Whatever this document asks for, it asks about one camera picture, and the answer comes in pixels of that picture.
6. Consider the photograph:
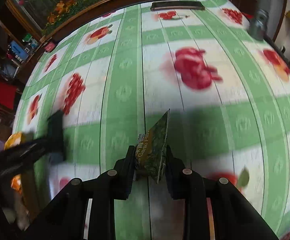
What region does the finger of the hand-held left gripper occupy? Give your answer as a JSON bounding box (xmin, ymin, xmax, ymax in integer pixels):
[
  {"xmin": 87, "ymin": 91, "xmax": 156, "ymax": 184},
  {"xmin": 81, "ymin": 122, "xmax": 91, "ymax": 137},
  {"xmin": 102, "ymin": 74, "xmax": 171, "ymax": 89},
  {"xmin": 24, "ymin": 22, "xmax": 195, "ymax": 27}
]
[{"xmin": 0, "ymin": 110, "xmax": 66, "ymax": 177}]

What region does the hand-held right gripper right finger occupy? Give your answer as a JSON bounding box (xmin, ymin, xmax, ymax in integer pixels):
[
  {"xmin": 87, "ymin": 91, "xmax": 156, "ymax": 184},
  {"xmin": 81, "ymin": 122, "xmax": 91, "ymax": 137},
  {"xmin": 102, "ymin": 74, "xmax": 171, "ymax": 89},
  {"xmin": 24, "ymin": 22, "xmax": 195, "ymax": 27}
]
[{"xmin": 165, "ymin": 144, "xmax": 279, "ymax": 240}]

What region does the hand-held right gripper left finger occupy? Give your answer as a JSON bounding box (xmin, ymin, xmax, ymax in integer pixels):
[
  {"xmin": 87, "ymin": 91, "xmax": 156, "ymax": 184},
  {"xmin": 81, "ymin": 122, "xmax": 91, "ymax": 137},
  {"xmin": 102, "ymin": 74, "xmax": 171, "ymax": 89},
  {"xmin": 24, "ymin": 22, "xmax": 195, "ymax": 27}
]
[{"xmin": 26, "ymin": 145, "xmax": 136, "ymax": 240}]

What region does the green leafy print snack packet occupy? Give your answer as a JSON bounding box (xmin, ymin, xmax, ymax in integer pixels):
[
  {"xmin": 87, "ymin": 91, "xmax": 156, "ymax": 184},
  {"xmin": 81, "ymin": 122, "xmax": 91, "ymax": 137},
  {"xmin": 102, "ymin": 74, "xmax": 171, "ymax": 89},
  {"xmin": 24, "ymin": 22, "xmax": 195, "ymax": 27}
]
[{"xmin": 134, "ymin": 109, "xmax": 171, "ymax": 185}]

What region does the red cloth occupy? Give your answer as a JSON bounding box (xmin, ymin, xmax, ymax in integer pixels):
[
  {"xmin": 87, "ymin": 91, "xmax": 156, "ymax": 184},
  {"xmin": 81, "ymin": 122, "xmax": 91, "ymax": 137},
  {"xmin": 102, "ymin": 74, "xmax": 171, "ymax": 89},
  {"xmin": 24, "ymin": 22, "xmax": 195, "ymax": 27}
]
[{"xmin": 0, "ymin": 74, "xmax": 23, "ymax": 111}]

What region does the green fruit print tablecloth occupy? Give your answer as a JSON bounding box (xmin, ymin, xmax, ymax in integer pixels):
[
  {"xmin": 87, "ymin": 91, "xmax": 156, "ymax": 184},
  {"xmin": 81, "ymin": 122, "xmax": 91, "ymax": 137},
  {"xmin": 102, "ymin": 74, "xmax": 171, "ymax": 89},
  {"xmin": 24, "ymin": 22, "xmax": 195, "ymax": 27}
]
[{"xmin": 12, "ymin": 0, "xmax": 290, "ymax": 240}]

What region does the blue plastic box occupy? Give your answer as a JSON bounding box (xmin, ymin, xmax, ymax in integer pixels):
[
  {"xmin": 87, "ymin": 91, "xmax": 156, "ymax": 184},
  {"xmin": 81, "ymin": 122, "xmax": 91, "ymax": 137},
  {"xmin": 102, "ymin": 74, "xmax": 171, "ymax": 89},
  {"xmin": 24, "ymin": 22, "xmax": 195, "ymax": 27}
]
[{"xmin": 8, "ymin": 39, "xmax": 29, "ymax": 60}]

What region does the black smartphone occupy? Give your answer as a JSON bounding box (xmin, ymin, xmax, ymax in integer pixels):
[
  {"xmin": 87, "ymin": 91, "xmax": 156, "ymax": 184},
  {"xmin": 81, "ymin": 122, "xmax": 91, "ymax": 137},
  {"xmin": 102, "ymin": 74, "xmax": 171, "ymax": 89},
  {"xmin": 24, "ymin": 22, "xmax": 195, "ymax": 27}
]
[{"xmin": 150, "ymin": 0, "xmax": 206, "ymax": 12}]

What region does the grey metal canister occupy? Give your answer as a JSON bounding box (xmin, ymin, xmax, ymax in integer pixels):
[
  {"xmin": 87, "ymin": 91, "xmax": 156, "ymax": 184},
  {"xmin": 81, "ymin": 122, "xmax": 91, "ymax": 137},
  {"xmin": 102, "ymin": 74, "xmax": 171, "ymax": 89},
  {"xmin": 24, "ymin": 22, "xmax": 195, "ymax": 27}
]
[{"xmin": 247, "ymin": 0, "xmax": 273, "ymax": 41}]

